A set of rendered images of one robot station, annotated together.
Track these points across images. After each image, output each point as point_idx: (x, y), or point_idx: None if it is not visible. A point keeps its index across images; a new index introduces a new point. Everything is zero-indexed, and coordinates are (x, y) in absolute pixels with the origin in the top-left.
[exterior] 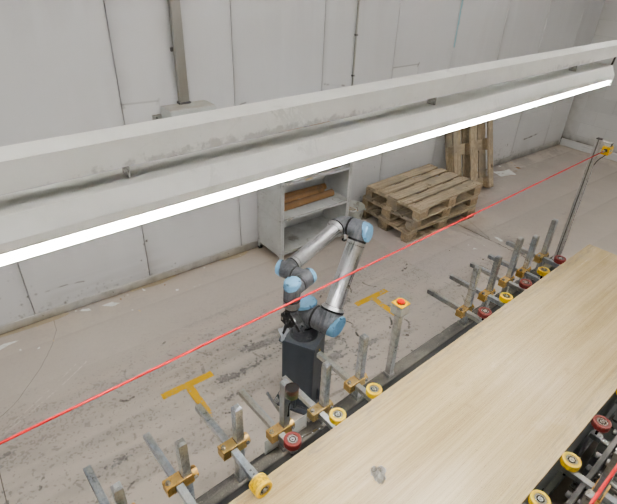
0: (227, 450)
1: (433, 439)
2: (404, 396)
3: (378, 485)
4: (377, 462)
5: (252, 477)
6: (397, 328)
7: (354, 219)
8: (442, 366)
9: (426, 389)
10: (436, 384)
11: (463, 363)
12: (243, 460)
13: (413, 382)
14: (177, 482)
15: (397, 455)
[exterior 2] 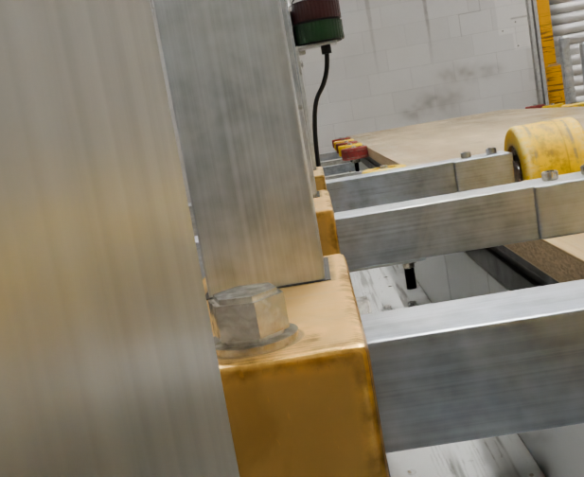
0: (317, 173)
1: None
2: (446, 157)
3: None
4: None
5: (504, 152)
6: (304, 95)
7: None
8: (419, 150)
9: (455, 150)
10: (455, 149)
11: (437, 145)
12: (403, 167)
13: (421, 157)
14: (320, 201)
15: None
